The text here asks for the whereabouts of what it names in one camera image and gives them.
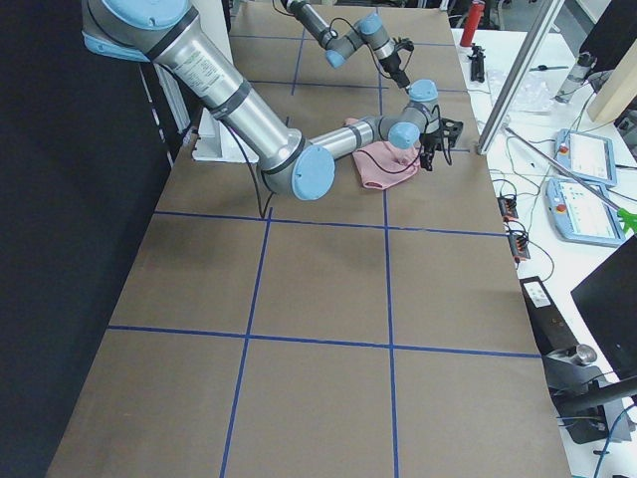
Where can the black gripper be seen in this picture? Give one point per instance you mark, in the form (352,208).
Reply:
(395,66)
(429,143)

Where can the pink Snoopy t-shirt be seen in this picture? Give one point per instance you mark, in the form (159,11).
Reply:
(381,165)

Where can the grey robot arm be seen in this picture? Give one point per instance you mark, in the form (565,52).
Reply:
(170,35)
(340,39)

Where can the black folded tripod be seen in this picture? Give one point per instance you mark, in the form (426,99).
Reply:
(477,60)

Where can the far orange connector block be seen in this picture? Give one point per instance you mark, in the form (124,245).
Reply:
(508,206)

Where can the orange connector block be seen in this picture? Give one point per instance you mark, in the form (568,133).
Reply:
(518,238)
(508,206)

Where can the red bottle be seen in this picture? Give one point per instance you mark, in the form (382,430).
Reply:
(473,19)

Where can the clear plastic bag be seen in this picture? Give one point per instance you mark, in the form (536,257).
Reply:
(533,95)

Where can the near orange connector block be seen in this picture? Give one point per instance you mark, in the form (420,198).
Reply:
(518,238)

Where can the far blue teach pendant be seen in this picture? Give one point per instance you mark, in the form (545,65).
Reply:
(589,157)

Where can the blue teach pendant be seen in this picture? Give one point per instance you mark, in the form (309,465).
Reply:
(578,216)
(589,157)

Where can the near blue teach pendant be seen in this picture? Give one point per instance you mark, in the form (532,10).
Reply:
(578,216)

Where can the clear water bottle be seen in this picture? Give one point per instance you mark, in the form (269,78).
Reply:
(576,77)

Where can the black equipment box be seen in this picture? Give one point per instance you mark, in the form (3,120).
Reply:
(550,329)

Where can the black monitor on stand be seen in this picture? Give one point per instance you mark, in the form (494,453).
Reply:
(589,405)

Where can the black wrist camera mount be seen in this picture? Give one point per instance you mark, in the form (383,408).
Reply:
(400,44)
(451,131)

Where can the aluminium frame post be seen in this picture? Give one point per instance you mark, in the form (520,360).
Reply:
(532,42)

